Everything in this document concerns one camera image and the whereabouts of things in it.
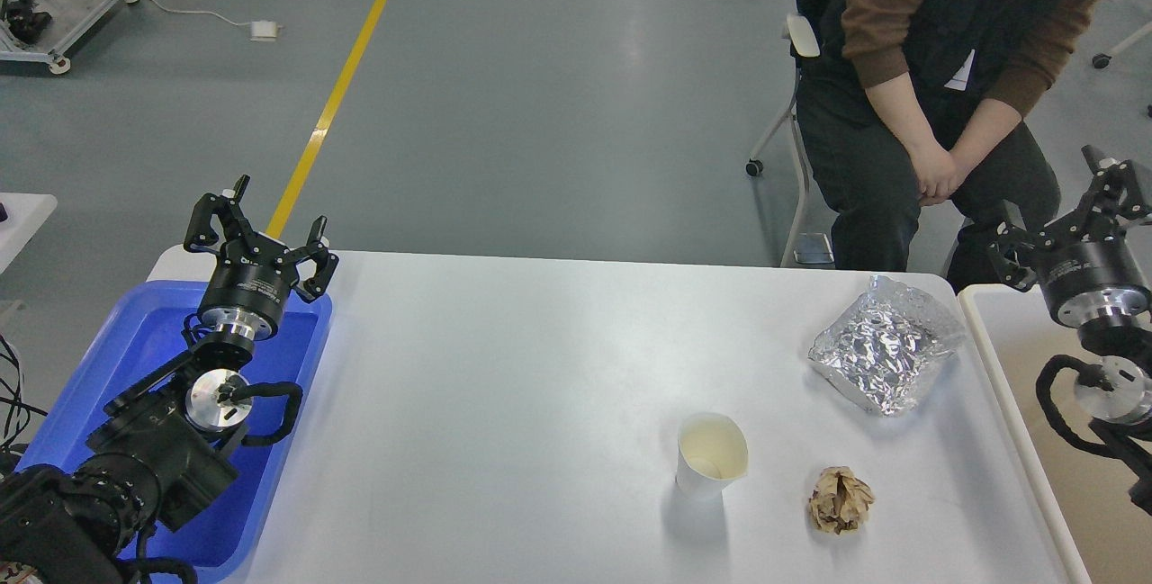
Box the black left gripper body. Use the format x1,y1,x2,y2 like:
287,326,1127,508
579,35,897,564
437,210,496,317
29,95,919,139
197,240,300,337

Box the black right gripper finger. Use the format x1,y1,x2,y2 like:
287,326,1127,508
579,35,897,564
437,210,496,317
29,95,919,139
1068,145,1151,242
985,200,1055,291

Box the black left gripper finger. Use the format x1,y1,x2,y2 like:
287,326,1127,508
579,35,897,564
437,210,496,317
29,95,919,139
184,175,257,255
285,217,340,302

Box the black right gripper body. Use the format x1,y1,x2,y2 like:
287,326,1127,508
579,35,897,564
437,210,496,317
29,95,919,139
1034,236,1149,326

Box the white paper cup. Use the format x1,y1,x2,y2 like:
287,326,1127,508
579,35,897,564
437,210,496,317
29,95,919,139
675,412,749,499

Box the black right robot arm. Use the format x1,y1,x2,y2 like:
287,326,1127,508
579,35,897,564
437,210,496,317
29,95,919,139
985,146,1151,513

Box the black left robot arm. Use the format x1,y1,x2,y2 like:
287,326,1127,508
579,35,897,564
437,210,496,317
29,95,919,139
3,175,340,583

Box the white chair leg with caster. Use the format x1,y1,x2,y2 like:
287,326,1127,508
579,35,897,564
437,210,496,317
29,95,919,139
1091,22,1152,70

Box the crumpled silver foil bag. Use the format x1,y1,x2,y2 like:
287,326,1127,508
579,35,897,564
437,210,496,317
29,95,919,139
808,274,967,418

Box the white side table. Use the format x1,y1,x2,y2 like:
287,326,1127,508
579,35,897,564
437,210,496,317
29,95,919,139
1,192,59,274

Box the left metal floor plate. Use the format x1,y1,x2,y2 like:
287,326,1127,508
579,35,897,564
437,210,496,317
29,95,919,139
791,232,835,265

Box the seated person in black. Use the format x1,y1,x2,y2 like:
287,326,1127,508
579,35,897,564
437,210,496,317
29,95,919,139
796,0,1100,291

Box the beige plastic bin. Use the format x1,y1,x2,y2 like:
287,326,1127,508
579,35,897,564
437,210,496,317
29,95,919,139
958,283,1152,584

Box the crumpled brown paper ball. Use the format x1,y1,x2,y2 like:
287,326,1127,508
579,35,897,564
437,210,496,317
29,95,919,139
808,467,876,534

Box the white office chair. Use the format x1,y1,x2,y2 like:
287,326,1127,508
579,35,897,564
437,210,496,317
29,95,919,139
745,13,834,268

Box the white power adapter cable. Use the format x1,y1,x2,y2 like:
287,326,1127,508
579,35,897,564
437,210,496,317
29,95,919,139
126,0,282,41

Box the black cables at left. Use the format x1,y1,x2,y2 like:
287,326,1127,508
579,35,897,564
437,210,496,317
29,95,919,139
0,332,46,450

